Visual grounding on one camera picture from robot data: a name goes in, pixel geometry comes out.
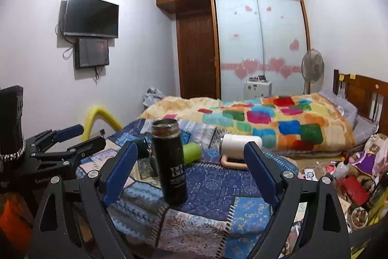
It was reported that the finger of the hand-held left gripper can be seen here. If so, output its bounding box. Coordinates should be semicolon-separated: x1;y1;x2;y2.
30;135;107;170
25;124;85;154

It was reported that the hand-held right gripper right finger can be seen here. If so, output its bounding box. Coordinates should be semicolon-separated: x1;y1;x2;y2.
243;142;354;259

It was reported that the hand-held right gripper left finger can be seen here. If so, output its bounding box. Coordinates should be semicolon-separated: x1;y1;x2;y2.
29;141;139;259

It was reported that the white cup with beige handle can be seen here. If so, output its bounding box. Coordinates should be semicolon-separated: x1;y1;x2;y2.
220;134;263;170

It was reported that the dark green cup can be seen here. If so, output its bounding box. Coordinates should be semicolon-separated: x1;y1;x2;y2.
133;138;153;160

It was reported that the light green cup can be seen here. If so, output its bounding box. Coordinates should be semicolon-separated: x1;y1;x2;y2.
182;142;204;164

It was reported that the yellow foam tube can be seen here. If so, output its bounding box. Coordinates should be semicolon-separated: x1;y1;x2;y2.
83;105;123;142

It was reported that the blue patchwork blanket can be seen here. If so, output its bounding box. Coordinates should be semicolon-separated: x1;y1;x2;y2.
76;118;301;254

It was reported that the black printed tumbler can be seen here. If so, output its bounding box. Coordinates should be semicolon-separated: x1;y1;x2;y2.
151;118;189;206

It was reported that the colourful patch blanket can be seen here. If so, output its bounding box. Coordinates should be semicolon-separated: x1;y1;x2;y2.
138;94;356;154

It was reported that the grey clothes heap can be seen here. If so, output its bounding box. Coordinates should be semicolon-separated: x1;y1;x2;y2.
143;87;166;109

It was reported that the clear plastic bottle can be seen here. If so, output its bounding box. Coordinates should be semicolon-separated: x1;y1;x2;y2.
333;160;350;184

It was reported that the white bedside cabinet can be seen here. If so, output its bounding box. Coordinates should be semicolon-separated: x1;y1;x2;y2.
244;80;273;100

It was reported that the orange bag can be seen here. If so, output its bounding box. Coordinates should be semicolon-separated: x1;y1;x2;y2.
0;192;34;236

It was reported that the red box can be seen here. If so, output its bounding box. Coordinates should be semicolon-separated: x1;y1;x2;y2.
342;176;371;207

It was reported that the grey pillow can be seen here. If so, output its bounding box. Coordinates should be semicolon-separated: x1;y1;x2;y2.
318;88;359;126

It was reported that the purple cloth item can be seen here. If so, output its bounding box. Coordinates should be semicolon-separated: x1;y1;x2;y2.
354;152;377;172

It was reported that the round clear jar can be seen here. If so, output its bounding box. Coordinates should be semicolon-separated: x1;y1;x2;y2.
351;206;369;230

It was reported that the pink plastic bag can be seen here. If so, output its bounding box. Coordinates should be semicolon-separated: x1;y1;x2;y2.
371;149;388;178

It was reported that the standing electric fan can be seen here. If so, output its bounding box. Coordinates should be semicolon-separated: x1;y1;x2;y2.
301;48;325;95

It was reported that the wooden bed headboard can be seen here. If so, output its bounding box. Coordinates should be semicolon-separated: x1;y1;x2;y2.
333;69;388;136

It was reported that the brown wooden door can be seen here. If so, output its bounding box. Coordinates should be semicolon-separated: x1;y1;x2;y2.
176;13;220;100

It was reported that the wooden wardrobe with sliding doors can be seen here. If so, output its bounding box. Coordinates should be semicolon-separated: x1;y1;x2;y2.
156;0;312;101

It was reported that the small black wall monitor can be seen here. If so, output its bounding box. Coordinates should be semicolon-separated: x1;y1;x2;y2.
74;37;110;70

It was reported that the black wall television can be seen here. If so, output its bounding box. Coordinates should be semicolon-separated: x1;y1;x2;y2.
63;0;120;39

